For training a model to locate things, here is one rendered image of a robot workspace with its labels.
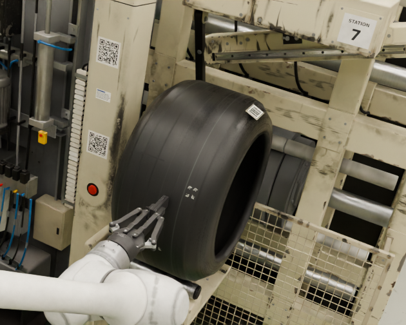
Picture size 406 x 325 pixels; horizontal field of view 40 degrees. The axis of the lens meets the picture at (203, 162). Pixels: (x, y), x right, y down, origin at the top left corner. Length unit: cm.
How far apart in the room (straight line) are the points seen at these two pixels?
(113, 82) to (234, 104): 36
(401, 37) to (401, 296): 223
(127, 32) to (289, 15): 46
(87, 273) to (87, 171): 70
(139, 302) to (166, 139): 55
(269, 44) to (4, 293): 121
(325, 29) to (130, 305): 98
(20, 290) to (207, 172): 64
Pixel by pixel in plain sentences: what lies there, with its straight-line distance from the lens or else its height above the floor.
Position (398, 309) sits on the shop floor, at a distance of 360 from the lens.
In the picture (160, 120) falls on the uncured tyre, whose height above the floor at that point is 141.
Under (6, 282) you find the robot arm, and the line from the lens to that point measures 96.
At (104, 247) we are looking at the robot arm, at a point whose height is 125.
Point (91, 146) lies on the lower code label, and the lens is 177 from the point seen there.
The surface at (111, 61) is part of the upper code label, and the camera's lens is 165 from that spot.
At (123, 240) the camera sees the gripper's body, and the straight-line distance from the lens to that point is 127.
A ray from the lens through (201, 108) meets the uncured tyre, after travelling 152.
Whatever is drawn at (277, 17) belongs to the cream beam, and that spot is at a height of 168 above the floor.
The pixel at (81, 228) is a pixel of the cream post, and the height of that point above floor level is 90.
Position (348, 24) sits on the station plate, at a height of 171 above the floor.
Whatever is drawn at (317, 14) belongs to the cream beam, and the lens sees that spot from 167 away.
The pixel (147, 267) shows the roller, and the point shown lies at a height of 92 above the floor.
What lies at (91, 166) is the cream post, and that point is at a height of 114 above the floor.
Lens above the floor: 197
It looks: 25 degrees down
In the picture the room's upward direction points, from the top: 12 degrees clockwise
